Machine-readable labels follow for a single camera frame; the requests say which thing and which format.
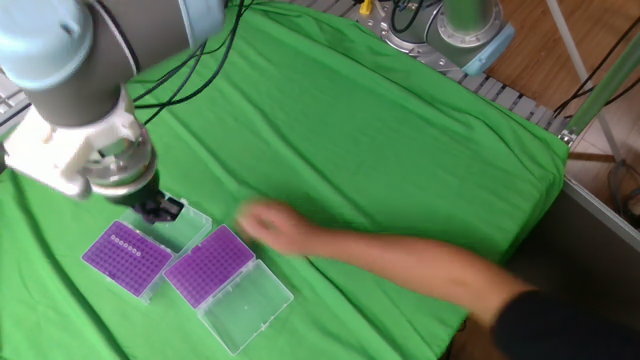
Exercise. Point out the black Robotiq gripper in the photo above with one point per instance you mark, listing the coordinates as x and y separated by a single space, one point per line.
137 192

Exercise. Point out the purple rack pipette tip box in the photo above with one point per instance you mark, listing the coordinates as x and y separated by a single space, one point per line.
125 265
210 265

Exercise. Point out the person's right forearm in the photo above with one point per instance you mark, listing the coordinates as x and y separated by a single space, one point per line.
410 270

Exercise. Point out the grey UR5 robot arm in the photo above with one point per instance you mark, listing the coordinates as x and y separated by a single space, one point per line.
75 75

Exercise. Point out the person's right hand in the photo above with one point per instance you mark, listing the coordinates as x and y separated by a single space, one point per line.
272 227

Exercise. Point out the green table cloth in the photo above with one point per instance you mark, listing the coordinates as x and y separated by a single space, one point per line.
375 165

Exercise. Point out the yellow plastic item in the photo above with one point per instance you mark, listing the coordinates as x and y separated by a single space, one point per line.
366 7

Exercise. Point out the black shirt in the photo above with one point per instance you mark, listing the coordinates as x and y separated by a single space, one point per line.
565 330

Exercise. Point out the white thin rod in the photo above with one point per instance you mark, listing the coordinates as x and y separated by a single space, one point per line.
578 65

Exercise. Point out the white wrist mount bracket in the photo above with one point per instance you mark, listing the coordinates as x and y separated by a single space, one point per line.
50 155

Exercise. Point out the aluminium frame beam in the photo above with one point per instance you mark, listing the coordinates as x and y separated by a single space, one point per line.
605 90

